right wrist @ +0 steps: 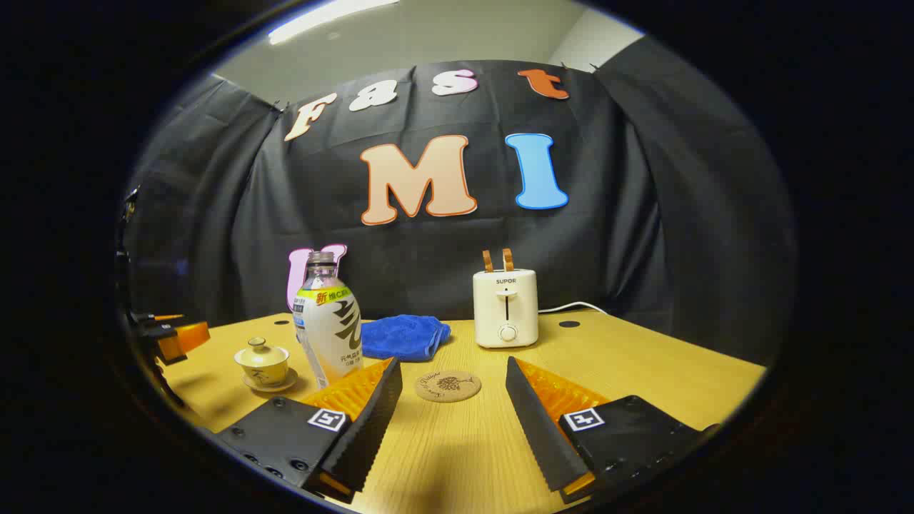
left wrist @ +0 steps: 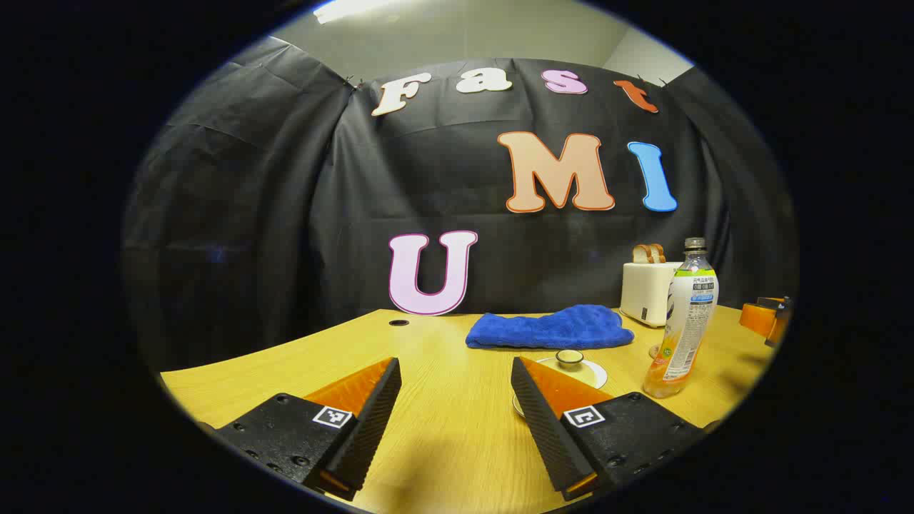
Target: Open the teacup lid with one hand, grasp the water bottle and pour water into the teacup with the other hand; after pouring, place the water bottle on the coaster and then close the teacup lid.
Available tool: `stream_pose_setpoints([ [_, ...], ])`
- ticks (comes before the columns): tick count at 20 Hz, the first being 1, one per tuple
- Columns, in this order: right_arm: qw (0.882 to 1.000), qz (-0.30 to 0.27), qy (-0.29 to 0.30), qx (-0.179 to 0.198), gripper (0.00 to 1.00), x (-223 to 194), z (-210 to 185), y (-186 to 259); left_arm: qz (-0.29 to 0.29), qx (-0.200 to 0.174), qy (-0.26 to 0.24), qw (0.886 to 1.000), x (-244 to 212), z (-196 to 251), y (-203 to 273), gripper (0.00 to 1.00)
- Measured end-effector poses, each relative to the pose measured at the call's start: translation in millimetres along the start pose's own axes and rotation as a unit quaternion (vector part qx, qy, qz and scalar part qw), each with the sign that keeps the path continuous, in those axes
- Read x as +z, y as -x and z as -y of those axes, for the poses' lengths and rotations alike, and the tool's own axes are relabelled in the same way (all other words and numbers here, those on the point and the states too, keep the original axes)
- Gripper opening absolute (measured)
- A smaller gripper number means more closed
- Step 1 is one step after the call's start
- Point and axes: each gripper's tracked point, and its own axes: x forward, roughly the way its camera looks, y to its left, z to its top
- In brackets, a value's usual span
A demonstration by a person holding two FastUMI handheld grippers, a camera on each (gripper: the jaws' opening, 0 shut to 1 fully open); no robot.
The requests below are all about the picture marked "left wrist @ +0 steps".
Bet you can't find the black backdrop cloth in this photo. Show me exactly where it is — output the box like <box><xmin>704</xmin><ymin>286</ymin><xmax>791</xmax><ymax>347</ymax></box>
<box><xmin>121</xmin><ymin>36</ymin><xmax>799</xmax><ymax>372</ymax></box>

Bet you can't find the blue towel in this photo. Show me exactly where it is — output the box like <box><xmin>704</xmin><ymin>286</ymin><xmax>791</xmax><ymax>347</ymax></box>
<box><xmin>466</xmin><ymin>305</ymin><xmax>635</xmax><ymax>351</ymax></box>

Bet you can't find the white teacup lid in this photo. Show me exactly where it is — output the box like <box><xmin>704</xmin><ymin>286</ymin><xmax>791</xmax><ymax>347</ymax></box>
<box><xmin>536</xmin><ymin>350</ymin><xmax>608</xmax><ymax>390</ymax></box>

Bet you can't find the clear water bottle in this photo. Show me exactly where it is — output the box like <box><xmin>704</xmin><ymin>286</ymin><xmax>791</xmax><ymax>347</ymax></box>
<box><xmin>643</xmin><ymin>238</ymin><xmax>720</xmax><ymax>399</ymax></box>

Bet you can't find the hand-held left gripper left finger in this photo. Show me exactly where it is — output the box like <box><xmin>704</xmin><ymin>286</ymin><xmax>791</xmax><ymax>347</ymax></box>
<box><xmin>214</xmin><ymin>357</ymin><xmax>402</xmax><ymax>500</ymax></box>

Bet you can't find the white toaster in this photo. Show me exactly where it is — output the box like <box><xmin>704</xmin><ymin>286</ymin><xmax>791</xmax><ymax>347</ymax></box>
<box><xmin>620</xmin><ymin>261</ymin><xmax>683</xmax><ymax>328</ymax></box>

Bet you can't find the ceiling light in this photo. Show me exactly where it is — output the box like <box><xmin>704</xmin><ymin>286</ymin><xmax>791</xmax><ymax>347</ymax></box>
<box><xmin>313</xmin><ymin>0</ymin><xmax>408</xmax><ymax>24</ymax></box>

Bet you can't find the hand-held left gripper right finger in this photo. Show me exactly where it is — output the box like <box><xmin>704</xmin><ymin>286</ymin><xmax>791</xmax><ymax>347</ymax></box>
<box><xmin>511</xmin><ymin>356</ymin><xmax>708</xmax><ymax>500</ymax></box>

